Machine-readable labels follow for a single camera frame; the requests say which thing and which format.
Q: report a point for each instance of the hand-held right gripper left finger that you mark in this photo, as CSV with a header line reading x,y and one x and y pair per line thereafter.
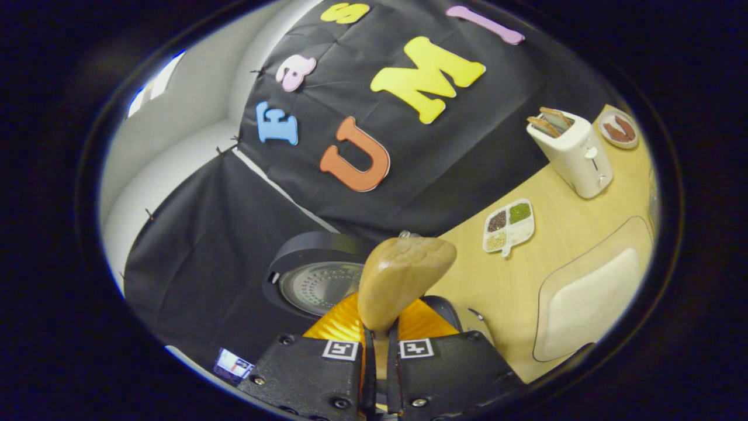
x,y
304,374

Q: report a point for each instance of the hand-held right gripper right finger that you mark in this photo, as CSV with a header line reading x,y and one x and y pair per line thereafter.
x,y
450,374

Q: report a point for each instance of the dark grey rice cooker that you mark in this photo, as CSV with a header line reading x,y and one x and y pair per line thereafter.
x,y
315,286

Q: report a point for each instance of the wooden spoon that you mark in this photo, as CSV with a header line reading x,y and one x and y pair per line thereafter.
x,y
397,275

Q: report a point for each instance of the clear glass container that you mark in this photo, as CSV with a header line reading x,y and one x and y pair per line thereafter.
x,y
546,351

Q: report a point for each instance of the white divided bean dish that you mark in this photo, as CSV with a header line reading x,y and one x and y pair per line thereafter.
x,y
508,228

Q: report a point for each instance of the white toaster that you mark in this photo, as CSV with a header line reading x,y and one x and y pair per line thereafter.
x,y
578,158

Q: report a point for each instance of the toast slice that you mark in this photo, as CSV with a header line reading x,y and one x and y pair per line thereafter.
x,y
543,126
558,117

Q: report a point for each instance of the brown meat piece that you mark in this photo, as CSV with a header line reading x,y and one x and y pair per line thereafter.
x,y
628,127
613,135

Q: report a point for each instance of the white round plate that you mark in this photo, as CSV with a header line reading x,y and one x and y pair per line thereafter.
x,y
608,117

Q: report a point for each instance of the ceiling light panel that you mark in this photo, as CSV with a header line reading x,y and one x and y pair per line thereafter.
x,y
156,82

